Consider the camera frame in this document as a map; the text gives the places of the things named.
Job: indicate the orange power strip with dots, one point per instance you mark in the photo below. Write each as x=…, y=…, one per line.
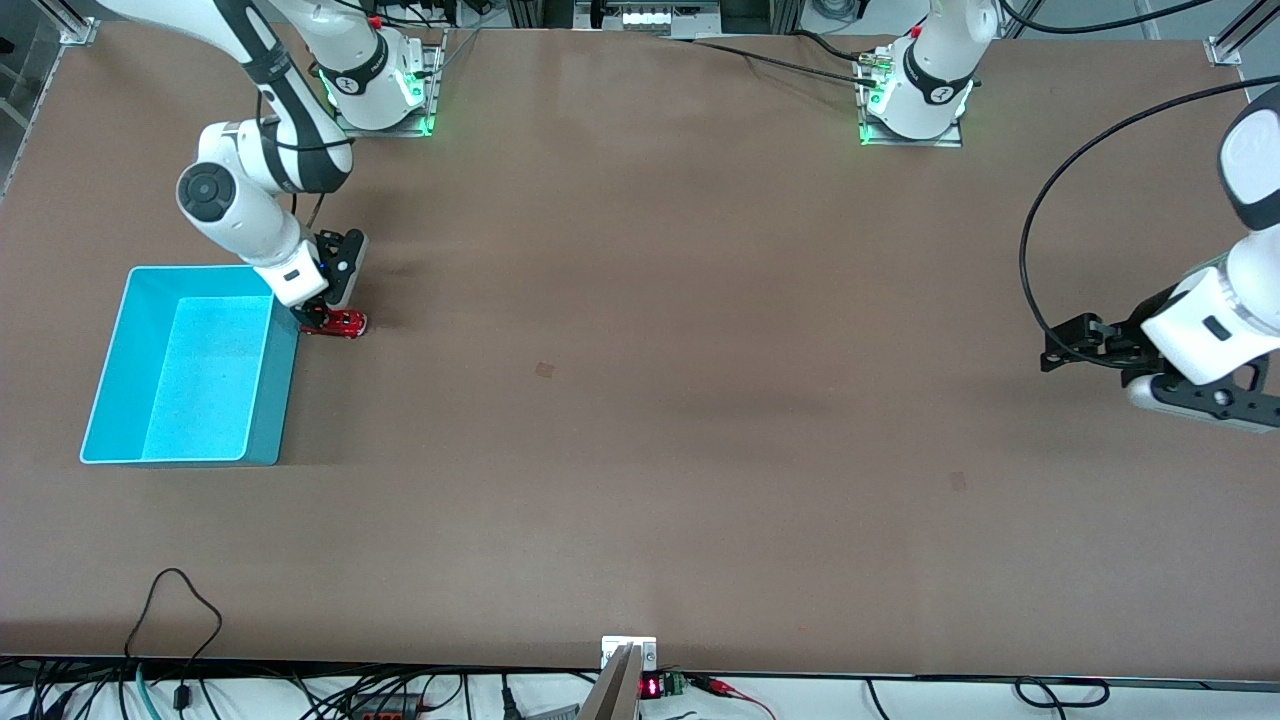
x=385, y=708

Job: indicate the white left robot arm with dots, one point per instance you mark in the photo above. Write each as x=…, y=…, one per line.
x=930, y=90

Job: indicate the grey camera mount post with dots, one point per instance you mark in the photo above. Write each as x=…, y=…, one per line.
x=615, y=692

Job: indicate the blue plastic box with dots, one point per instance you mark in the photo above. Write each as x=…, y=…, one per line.
x=200, y=370

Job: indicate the white metal mounting bracket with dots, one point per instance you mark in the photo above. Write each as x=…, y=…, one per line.
x=647, y=652

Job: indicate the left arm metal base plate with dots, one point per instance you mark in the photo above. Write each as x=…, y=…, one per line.
x=905, y=143

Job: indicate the red beetle toy car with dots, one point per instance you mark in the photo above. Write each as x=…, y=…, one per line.
x=345, y=323

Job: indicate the white lit device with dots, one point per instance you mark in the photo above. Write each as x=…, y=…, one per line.
x=650, y=18

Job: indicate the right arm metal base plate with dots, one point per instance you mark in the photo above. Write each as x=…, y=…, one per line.
x=430, y=90

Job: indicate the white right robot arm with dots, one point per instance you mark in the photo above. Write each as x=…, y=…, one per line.
x=240, y=215

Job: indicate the red digit display module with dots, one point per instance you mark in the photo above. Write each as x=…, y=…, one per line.
x=652, y=687

